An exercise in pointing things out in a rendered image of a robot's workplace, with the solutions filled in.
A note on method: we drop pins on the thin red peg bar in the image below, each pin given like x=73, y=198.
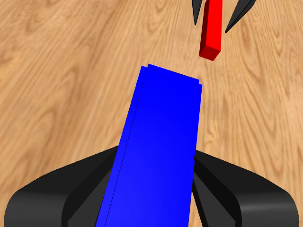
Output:
x=213, y=28

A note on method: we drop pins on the blue hollow socket block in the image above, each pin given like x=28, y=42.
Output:
x=156, y=142

